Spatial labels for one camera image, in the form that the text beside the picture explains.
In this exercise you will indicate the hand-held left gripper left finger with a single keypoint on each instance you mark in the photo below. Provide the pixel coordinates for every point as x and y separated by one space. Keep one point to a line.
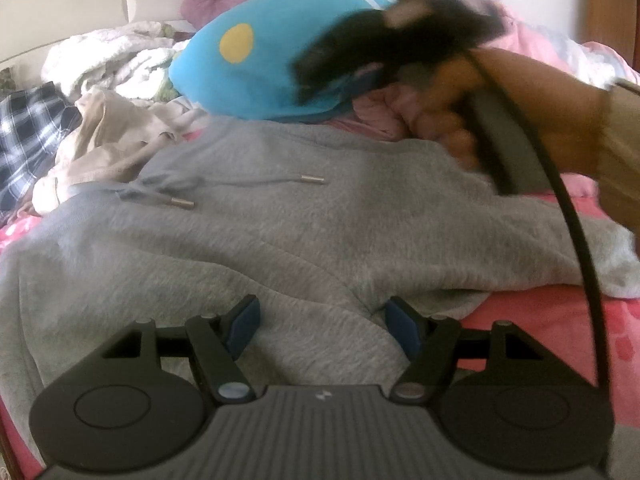
244 325

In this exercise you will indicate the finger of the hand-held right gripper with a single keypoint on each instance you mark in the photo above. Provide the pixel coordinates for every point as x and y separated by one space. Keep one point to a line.
340 55

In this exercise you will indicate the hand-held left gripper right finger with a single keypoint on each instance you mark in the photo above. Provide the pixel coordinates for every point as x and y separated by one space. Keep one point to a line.
402 325

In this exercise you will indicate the grey hoodie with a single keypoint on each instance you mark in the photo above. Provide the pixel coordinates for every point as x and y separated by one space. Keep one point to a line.
250 240

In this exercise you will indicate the person's right forearm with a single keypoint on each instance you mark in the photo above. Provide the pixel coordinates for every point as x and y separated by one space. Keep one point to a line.
622 160

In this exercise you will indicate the person's right hand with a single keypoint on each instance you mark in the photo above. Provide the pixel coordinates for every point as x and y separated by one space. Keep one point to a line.
555 115

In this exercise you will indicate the blue pillow with yellow dot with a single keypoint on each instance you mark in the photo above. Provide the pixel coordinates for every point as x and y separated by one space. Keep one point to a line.
270 75

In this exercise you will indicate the pink grey floral duvet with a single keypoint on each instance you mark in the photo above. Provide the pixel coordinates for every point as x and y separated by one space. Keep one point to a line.
550 45

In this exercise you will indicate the wooden door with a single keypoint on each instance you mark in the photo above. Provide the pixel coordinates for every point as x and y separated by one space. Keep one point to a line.
612 10

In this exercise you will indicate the white fleece blanket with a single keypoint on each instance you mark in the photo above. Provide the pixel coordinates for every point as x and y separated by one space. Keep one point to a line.
110 60

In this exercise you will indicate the beige garment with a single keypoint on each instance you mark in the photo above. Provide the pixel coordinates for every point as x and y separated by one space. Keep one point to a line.
110 135

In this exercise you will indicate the cream pink headboard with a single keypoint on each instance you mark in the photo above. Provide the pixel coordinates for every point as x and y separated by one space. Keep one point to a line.
75 0

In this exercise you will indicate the navy white plaid shirt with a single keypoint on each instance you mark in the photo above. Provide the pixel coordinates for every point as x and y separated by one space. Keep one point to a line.
30 135

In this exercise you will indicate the olive patterned pillow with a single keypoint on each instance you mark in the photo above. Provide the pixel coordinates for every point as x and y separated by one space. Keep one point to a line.
6 80

